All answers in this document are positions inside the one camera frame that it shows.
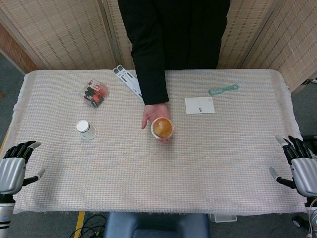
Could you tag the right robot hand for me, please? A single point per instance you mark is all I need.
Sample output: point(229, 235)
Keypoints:
point(305, 173)

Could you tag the person's right hand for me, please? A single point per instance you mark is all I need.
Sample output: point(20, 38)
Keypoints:
point(154, 111)

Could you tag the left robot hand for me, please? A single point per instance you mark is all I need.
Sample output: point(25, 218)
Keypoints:
point(11, 171)

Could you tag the orange jelly cup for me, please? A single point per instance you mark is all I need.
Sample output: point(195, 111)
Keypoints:
point(162, 127)

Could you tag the person's black-sleeved right forearm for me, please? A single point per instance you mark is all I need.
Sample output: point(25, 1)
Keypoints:
point(151, 62)

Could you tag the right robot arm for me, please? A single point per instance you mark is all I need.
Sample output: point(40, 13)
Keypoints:
point(314, 218)

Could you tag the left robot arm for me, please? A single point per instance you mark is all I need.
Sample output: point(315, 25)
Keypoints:
point(5, 213)

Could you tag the white folding stand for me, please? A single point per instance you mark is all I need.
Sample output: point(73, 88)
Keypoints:
point(127, 80)

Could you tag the white paper card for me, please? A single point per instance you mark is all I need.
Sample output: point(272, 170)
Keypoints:
point(199, 105)

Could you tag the black caster wheel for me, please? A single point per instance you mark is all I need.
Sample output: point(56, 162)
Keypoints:
point(299, 221)

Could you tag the plastic bag of red parts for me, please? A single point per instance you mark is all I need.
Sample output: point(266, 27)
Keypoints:
point(95, 94)

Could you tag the woven beige tablecloth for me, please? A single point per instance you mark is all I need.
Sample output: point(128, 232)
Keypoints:
point(158, 178)

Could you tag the green plastic brush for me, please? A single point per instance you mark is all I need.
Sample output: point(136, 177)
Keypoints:
point(221, 90)

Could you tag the white paper cup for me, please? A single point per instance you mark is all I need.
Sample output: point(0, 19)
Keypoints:
point(86, 131)

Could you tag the woven bamboo screen panel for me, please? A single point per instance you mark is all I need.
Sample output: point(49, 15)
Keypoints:
point(242, 32)
point(62, 32)
point(12, 52)
point(121, 42)
point(292, 42)

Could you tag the person's black-clothed body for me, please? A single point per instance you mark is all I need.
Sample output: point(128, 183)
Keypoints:
point(195, 32)

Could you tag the blue padded chair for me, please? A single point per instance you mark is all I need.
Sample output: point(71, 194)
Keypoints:
point(158, 226)

